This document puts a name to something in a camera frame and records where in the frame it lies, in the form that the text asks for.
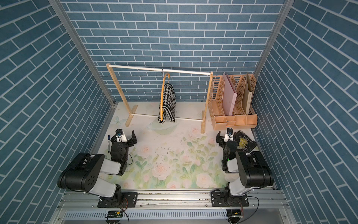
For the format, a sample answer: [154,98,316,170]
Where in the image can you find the black white houndstooth scarf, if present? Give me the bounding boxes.
[158,83,176,124]

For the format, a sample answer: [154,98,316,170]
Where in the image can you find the orange clothes hanger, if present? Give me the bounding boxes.
[159,73,170,122]

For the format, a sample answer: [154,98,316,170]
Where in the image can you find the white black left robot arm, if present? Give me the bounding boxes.
[57,129,138,208]

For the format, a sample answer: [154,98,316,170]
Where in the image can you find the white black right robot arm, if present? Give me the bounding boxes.
[211,128,274,207]

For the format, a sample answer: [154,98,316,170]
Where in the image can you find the blue marker pen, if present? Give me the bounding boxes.
[107,135,111,153]

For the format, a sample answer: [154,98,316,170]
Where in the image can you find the black book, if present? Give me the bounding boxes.
[237,131,257,153]

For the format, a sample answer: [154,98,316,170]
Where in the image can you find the wooden clothes rack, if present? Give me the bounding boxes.
[106,63,214,134]

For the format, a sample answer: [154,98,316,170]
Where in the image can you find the floral table mat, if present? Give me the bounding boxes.
[99,102,239,189]

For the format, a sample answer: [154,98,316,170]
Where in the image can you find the tan folder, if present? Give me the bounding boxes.
[242,73,253,114]

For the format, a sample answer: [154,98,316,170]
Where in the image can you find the pink folder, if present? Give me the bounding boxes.
[222,73,237,116]

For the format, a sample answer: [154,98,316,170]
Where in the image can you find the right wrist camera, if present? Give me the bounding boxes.
[224,128,234,142]

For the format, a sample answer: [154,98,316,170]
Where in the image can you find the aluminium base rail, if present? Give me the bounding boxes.
[51,188,295,224]

